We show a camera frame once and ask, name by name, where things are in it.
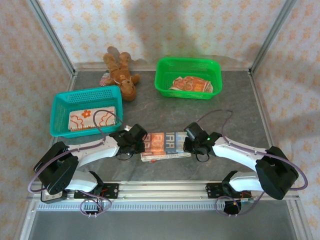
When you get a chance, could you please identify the orange and blue lettered towel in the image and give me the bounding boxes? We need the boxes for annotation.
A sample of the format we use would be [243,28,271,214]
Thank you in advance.
[139,131,192,163]

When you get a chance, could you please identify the white towel with orange flower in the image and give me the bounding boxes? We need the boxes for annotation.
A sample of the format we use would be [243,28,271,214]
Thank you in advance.
[68,106,117,133]

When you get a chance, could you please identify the orange towel with bunny print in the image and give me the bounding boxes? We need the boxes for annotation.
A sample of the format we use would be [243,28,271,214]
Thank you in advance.
[168,75,214,94]

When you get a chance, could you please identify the brown plush toy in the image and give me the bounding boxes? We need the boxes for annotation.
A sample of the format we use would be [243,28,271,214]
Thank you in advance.
[102,46,141,102]

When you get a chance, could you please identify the small red striped cloth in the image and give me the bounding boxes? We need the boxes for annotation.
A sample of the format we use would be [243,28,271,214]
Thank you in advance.
[99,72,112,87]

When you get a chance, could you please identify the teal plastic basket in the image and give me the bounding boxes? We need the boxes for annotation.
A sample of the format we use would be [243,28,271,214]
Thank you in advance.
[49,84,125,139]

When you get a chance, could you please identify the green plastic basket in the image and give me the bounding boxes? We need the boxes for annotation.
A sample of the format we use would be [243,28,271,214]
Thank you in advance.
[154,56,223,100]

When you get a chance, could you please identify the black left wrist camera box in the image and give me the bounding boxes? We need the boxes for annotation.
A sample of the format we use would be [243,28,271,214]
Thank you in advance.
[127,123,149,144]

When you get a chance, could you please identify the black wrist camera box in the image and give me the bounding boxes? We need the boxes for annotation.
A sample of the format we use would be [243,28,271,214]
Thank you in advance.
[183,121,205,141]
[127,123,149,144]

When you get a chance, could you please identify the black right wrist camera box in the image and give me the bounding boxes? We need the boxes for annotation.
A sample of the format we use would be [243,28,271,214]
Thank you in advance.
[183,121,205,141]

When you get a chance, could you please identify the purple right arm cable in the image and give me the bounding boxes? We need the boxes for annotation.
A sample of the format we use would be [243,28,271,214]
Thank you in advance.
[196,108,308,217]

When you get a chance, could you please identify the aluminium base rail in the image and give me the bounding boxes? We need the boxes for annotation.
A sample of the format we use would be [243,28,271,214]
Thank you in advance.
[29,181,300,201]

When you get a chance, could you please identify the slotted grey cable duct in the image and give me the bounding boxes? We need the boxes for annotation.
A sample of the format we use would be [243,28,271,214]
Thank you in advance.
[37,201,291,212]

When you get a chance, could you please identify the white clock with black frame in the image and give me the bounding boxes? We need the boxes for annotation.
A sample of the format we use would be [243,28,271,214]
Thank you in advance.
[40,189,68,203]

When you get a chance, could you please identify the aluminium frame post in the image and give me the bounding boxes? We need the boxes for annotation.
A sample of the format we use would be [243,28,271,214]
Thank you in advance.
[249,0,300,73]
[26,0,76,76]

